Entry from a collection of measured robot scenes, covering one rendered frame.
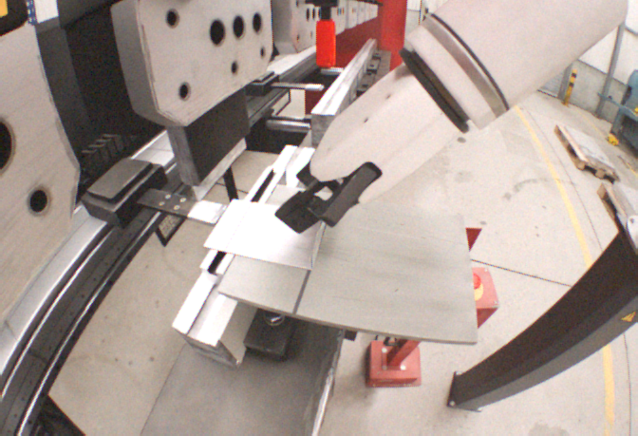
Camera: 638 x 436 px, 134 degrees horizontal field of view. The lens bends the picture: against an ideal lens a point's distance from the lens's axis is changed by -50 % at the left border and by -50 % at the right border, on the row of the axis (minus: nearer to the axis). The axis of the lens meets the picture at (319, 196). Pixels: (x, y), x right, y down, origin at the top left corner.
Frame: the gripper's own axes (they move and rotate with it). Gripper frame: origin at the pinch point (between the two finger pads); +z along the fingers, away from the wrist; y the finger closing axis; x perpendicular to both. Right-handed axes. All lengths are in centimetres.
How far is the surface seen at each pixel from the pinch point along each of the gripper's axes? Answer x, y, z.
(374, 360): 76, -15, 59
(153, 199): -14.4, 0.0, 20.1
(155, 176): -17.2, -4.1, 21.2
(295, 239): 3.1, 0.7, 5.8
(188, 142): -11.0, 5.3, -0.9
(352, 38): -13, -215, 26
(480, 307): 43.1, -7.9, 1.2
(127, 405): 8, 44, 132
